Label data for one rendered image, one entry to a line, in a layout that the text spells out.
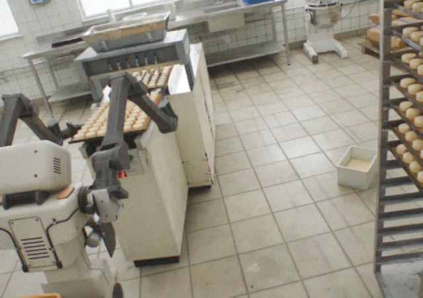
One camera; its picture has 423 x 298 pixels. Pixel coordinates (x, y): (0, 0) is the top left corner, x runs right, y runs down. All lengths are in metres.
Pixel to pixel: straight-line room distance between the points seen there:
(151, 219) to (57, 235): 1.03
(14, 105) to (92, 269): 0.71
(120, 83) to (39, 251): 0.64
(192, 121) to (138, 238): 0.86
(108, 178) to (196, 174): 1.64
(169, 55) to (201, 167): 0.83
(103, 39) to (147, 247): 1.32
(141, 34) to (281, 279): 1.68
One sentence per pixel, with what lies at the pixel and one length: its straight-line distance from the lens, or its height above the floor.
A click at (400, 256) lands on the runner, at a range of 2.03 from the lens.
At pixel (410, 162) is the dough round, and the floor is 0.87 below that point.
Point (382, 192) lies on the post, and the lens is 1.74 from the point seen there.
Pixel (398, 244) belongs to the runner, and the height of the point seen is 0.32.
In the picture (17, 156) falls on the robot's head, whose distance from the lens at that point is 1.24.
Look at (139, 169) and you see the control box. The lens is 1.95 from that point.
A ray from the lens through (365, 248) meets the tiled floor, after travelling 2.38.
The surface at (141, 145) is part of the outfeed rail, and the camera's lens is 1.88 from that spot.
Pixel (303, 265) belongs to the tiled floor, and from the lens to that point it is 2.28.
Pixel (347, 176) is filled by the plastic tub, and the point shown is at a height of 0.09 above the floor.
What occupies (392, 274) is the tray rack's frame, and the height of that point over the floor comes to 0.15.
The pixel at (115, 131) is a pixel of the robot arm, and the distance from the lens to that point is 1.32.
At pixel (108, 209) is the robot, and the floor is 1.03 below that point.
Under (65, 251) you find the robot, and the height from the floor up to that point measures 0.95.
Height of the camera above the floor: 1.69
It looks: 27 degrees down
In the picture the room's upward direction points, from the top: 11 degrees counter-clockwise
